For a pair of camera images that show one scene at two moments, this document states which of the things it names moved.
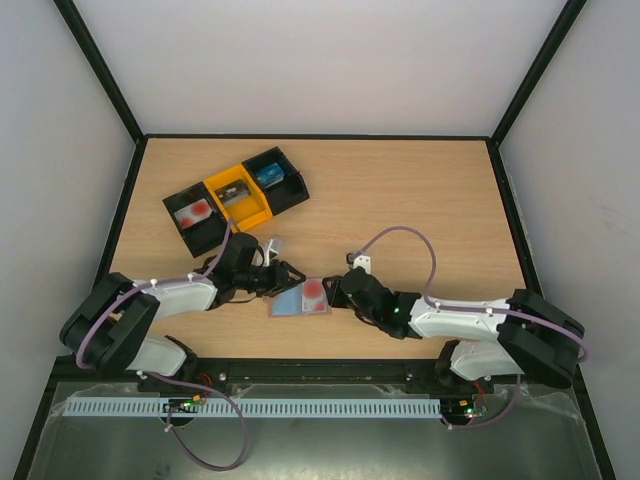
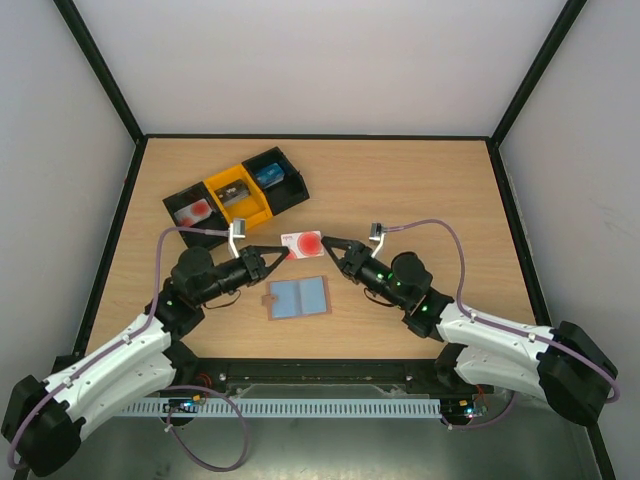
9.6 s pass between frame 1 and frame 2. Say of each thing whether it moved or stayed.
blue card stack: stayed
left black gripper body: moved
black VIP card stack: stayed
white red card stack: stayed
